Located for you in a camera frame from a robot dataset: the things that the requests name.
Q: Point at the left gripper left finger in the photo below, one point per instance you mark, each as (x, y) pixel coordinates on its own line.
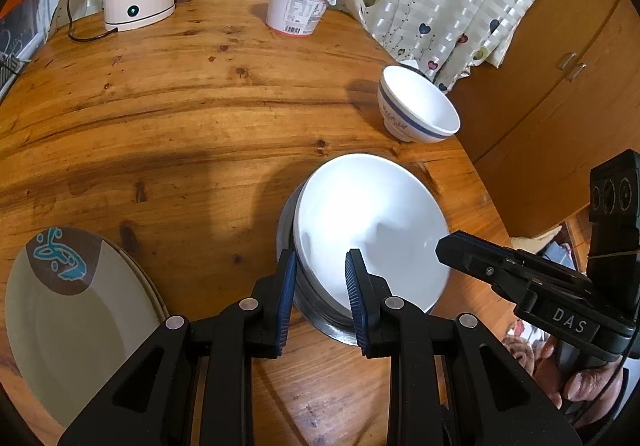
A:
(191, 381)

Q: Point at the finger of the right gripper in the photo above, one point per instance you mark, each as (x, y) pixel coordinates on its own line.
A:
(524, 279)

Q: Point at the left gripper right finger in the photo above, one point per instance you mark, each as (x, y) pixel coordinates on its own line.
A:
(452, 382)

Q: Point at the stainless steel bowl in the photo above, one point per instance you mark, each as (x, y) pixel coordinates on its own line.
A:
(320, 314)

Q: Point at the green whale plate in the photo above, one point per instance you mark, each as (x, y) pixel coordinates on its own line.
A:
(152, 292)
(75, 311)
(128, 258)

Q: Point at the large white blue-striped bowl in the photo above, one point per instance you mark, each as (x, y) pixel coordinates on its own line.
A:
(361, 201)

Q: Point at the small white blue-striped bowl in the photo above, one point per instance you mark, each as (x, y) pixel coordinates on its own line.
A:
(414, 110)

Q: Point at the person right hand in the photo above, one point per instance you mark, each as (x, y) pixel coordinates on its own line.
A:
(599, 387)

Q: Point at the wooden cabinet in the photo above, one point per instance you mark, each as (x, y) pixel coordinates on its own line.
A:
(565, 99)

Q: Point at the white plastic tub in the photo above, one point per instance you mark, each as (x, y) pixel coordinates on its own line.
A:
(297, 18)

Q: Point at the black gripper tracking camera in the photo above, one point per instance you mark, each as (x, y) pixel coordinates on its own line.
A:
(613, 260)

